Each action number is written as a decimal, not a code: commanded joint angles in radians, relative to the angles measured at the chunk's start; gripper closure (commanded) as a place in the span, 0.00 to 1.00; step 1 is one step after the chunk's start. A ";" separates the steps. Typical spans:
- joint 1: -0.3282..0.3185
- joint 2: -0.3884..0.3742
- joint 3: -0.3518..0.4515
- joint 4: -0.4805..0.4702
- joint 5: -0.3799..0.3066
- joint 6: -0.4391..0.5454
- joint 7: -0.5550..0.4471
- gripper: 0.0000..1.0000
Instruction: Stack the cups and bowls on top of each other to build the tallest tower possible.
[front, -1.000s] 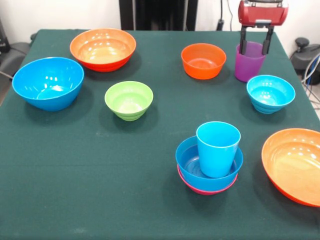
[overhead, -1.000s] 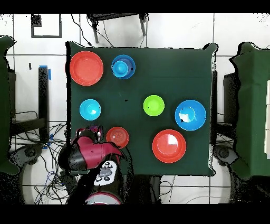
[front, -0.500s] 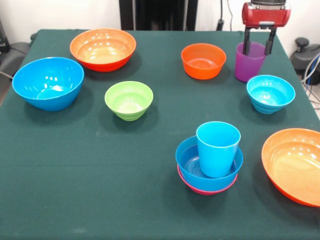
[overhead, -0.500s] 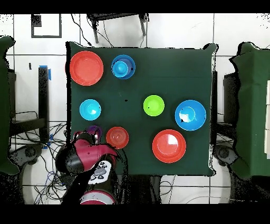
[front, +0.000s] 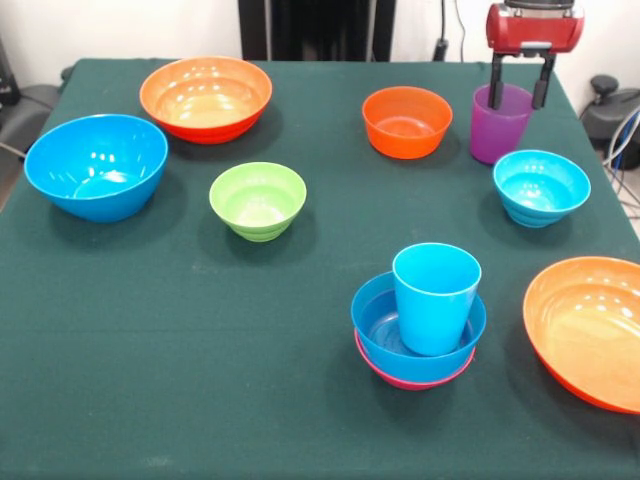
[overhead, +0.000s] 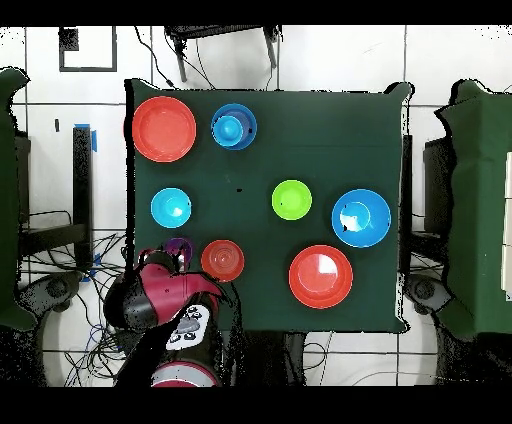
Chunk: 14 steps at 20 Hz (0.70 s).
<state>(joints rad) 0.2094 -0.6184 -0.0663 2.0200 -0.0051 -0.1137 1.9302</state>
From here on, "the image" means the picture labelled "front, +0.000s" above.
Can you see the small orange bowl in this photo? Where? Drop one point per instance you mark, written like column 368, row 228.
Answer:
column 407, row 125

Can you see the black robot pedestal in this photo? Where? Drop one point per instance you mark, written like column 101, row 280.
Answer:
column 315, row 30

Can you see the dark grey pedestal foot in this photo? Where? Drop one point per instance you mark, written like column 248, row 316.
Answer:
column 615, row 115

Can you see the large blue bowl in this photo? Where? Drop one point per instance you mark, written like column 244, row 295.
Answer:
column 95, row 165

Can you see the blue cup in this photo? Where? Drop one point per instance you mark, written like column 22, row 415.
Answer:
column 435, row 310

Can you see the light blue ribbed bowl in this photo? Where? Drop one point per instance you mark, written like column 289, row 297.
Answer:
column 541, row 195

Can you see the medium blue bowl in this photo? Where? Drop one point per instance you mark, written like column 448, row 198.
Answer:
column 375, row 340

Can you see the green ribbed bowl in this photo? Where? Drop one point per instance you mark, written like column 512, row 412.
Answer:
column 257, row 205

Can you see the pink bowl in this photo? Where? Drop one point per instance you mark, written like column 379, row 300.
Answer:
column 380, row 375

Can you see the purple cup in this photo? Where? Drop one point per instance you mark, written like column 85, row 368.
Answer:
column 495, row 135

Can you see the dark green tablecloth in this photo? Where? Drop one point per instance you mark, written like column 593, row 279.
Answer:
column 200, row 350

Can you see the large orange bowl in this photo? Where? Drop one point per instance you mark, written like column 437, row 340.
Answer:
column 205, row 100
column 585, row 330

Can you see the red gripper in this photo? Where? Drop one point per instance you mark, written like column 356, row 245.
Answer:
column 535, row 30

